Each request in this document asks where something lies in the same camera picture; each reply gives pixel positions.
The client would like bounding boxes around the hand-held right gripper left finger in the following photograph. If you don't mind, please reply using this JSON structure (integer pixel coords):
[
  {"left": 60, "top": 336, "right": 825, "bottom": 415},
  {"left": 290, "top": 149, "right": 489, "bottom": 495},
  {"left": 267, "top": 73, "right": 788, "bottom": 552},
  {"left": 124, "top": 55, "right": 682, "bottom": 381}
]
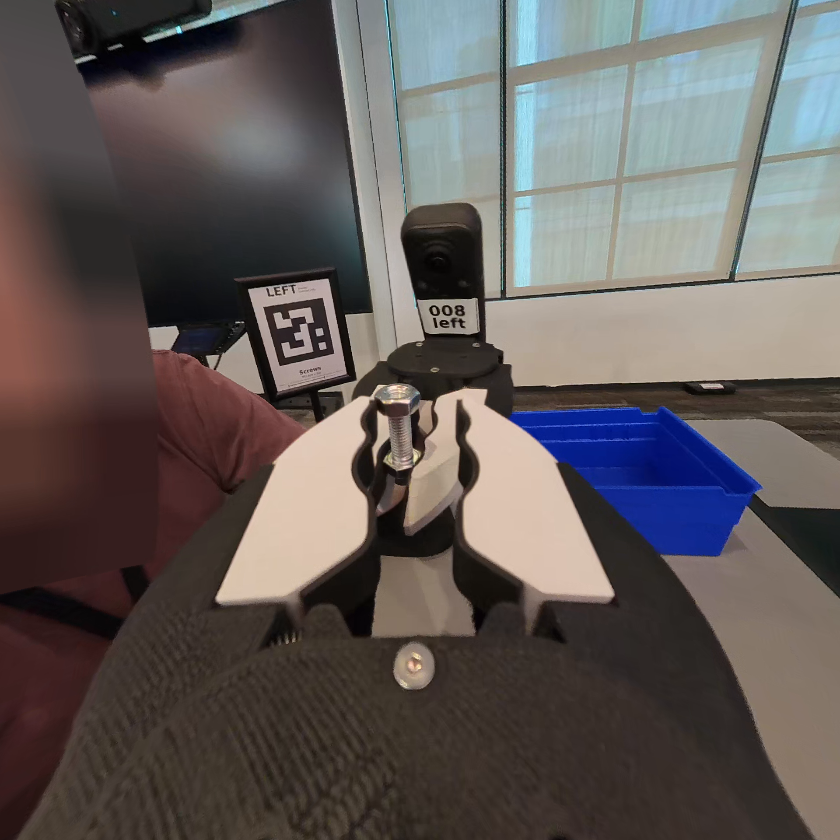
[{"left": 214, "top": 395, "right": 383, "bottom": 610}]

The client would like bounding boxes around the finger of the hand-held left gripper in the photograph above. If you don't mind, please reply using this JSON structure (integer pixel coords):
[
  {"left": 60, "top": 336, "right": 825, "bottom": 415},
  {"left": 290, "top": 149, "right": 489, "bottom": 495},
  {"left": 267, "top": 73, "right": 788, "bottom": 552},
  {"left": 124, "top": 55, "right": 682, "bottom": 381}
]
[
  {"left": 374, "top": 476, "right": 409, "bottom": 517},
  {"left": 402, "top": 388, "right": 490, "bottom": 534}
]

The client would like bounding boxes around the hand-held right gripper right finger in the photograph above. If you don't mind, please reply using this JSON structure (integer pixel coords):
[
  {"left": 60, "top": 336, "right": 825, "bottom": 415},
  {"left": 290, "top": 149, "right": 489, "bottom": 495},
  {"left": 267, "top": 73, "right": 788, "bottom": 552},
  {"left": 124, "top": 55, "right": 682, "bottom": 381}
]
[{"left": 451, "top": 395, "right": 616, "bottom": 610}]

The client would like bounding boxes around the silver hex bolt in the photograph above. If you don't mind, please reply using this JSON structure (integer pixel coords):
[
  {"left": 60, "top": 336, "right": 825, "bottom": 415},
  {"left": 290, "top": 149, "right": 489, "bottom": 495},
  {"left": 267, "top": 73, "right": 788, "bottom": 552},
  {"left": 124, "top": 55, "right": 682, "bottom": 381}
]
[{"left": 373, "top": 384, "right": 422, "bottom": 463}]

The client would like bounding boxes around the blue plastic bin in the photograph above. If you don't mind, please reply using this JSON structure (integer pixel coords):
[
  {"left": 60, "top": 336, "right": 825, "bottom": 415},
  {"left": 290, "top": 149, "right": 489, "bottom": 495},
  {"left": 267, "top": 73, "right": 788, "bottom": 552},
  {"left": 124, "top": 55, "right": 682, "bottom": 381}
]
[{"left": 511, "top": 406, "right": 762, "bottom": 557}]

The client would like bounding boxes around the black framed marker sign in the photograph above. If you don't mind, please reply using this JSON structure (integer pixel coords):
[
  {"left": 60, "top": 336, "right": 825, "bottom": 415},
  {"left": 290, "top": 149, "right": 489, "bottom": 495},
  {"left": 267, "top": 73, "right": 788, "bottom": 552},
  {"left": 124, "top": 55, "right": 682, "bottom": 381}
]
[{"left": 235, "top": 267, "right": 357, "bottom": 421}]

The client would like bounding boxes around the large window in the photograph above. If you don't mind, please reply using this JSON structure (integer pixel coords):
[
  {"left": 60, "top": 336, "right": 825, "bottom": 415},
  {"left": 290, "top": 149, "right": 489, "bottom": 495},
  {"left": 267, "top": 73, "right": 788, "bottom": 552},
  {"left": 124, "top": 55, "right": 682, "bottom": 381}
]
[{"left": 387, "top": 0, "right": 840, "bottom": 299}]

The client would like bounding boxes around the black desk mat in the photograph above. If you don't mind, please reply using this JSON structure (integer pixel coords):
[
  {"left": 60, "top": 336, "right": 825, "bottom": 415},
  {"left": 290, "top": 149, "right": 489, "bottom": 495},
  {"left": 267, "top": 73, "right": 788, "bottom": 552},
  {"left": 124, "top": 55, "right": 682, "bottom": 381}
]
[{"left": 748, "top": 495, "right": 840, "bottom": 578}]

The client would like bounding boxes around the black video bar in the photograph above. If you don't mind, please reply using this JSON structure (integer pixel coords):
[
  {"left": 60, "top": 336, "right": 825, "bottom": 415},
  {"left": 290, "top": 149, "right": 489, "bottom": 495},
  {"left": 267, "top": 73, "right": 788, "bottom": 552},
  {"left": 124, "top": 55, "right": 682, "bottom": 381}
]
[{"left": 56, "top": 0, "right": 214, "bottom": 59}]

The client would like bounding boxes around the large black wall screen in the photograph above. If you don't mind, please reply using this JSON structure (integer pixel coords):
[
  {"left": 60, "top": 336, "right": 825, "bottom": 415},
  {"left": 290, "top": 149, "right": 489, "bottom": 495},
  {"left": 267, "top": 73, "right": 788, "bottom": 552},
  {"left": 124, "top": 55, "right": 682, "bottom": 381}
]
[{"left": 79, "top": 0, "right": 373, "bottom": 328}]

